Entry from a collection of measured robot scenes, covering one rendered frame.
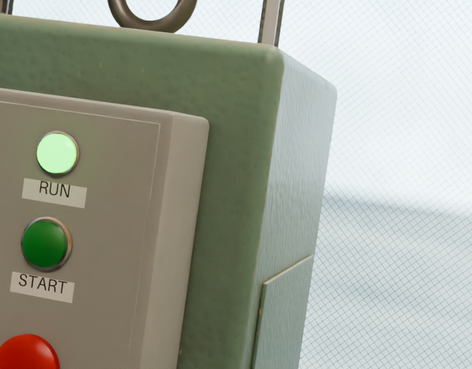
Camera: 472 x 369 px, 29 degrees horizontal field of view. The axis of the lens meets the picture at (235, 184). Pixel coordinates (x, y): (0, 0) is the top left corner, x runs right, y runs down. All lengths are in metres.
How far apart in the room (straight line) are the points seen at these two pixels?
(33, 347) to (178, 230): 0.08
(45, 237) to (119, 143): 0.05
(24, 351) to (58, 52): 0.16
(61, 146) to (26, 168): 0.02
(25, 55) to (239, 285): 0.16
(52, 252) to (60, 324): 0.03
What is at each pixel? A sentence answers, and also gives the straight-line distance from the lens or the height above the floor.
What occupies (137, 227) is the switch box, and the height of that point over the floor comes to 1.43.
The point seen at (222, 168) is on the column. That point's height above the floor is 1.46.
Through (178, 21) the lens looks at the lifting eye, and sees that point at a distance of 0.57.
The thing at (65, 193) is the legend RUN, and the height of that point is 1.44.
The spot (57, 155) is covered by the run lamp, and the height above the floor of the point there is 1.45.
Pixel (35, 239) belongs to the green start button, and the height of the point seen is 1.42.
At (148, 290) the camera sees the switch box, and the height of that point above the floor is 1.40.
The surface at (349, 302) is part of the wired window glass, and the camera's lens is 1.99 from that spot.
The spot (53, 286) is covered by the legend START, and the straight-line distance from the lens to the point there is 0.41.
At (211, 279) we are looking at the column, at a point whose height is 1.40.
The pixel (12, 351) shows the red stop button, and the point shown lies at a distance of 0.42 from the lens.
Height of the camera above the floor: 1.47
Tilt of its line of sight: 3 degrees down
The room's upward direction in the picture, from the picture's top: 8 degrees clockwise
